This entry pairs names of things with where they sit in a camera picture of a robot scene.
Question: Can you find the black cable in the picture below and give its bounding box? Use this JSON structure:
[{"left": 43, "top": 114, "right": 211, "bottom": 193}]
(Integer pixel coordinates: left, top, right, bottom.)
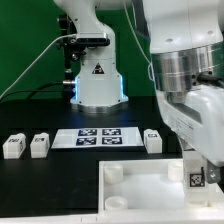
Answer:
[{"left": 0, "top": 81, "right": 76, "bottom": 103}]

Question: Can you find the white square tabletop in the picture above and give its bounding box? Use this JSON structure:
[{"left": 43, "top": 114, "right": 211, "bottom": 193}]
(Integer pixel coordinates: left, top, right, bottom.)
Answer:
[{"left": 98, "top": 159, "right": 224, "bottom": 212}]

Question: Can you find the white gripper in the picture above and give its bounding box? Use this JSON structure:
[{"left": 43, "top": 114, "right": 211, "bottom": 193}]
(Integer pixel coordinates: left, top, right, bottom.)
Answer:
[{"left": 156, "top": 85, "right": 224, "bottom": 184}]

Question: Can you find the paper sheet with AprilTags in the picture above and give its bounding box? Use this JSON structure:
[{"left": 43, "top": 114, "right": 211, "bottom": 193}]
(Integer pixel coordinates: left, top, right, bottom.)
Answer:
[{"left": 52, "top": 127, "right": 143, "bottom": 149}]

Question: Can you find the white cable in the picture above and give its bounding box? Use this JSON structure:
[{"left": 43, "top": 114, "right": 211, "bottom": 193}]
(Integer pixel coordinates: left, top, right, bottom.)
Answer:
[{"left": 0, "top": 33, "right": 78, "bottom": 98}]

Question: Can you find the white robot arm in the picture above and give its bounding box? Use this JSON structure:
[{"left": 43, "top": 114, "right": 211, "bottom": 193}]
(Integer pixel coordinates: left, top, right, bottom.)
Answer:
[{"left": 54, "top": 0, "right": 224, "bottom": 183}]

